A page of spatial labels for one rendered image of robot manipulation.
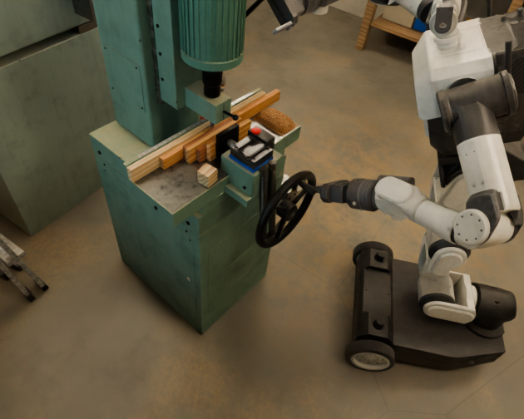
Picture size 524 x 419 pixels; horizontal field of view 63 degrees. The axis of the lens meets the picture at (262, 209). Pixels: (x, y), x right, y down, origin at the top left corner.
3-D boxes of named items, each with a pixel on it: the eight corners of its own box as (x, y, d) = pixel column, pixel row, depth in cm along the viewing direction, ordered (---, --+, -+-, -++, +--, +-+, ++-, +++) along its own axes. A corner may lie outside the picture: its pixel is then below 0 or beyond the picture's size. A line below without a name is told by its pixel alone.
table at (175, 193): (195, 247, 122) (195, 234, 117) (127, 191, 134) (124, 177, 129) (320, 150, 155) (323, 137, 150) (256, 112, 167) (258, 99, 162)
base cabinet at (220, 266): (201, 336, 193) (198, 239, 140) (121, 261, 215) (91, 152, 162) (267, 275, 217) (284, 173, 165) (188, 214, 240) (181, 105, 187)
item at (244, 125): (210, 161, 137) (210, 145, 132) (206, 159, 138) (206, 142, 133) (249, 135, 147) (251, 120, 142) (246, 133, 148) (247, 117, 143)
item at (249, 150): (253, 173, 126) (254, 159, 122) (226, 155, 131) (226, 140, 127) (281, 153, 134) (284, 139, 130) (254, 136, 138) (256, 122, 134)
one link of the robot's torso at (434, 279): (448, 283, 196) (467, 211, 162) (453, 323, 183) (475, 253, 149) (412, 281, 200) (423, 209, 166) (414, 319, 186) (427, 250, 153)
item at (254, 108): (164, 170, 133) (163, 160, 130) (160, 166, 134) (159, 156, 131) (279, 100, 163) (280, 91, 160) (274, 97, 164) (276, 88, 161)
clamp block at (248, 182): (250, 199, 132) (253, 177, 125) (219, 176, 137) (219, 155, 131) (281, 175, 140) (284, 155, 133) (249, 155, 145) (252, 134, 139)
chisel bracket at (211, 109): (215, 129, 135) (215, 106, 128) (185, 109, 140) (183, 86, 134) (231, 119, 139) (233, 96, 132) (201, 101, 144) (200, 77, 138)
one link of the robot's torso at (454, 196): (462, 235, 170) (487, 140, 138) (467, 272, 159) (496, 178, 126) (421, 234, 174) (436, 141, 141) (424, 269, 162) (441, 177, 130)
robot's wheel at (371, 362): (337, 347, 189) (370, 365, 195) (336, 357, 185) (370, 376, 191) (369, 334, 175) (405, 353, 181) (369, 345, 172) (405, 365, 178)
